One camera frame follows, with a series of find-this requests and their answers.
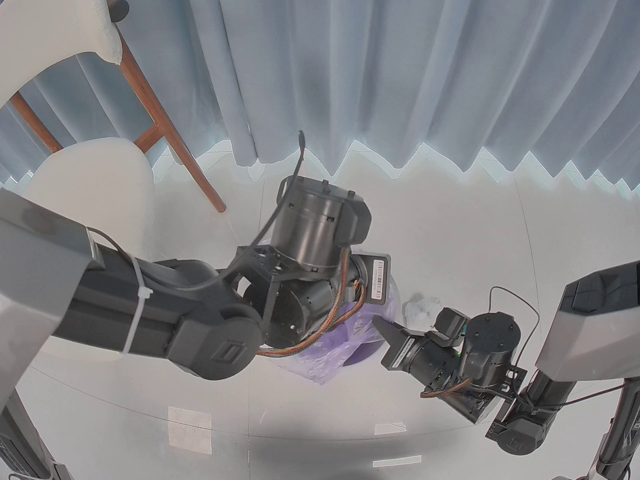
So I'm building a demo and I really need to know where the black cable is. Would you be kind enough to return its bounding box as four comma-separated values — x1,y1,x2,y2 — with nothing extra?
90,130,308,291
489,286,542,369

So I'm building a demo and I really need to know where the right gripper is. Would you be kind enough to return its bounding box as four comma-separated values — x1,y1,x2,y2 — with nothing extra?
381,330,502,425

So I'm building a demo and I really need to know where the white padded wooden chair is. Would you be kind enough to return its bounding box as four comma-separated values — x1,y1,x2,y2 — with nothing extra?
0,0,227,266

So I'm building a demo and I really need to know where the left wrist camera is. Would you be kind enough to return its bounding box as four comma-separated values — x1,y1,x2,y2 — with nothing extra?
339,192,372,259

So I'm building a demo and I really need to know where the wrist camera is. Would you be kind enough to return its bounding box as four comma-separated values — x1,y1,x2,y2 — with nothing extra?
425,307,469,350
339,192,372,259

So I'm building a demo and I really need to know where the crumpled clear plastic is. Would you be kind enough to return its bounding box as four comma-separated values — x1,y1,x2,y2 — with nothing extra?
404,295,443,329

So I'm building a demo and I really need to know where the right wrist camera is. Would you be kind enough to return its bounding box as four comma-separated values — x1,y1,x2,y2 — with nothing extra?
425,307,469,350

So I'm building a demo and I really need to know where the purple plastic bag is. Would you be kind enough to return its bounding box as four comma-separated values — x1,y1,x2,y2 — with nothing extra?
290,273,401,386

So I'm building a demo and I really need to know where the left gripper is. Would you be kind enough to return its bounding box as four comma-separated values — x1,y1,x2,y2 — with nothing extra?
243,253,392,355

